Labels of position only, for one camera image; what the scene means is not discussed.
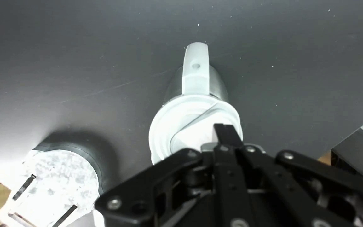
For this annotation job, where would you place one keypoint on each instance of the black cabinet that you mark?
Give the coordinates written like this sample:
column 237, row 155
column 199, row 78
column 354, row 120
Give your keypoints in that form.
column 359, row 155

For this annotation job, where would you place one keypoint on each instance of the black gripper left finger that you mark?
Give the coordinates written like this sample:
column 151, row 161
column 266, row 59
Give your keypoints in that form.
column 156, row 189

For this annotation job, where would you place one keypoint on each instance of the steel thermos flask white lid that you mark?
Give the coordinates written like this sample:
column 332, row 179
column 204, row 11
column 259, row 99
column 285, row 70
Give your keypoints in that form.
column 189, row 117

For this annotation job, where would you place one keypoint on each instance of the white round object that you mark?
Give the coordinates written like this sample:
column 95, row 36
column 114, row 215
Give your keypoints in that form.
column 55, row 184

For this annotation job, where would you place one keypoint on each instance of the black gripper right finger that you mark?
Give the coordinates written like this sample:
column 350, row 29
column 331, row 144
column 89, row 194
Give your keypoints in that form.
column 298, row 189

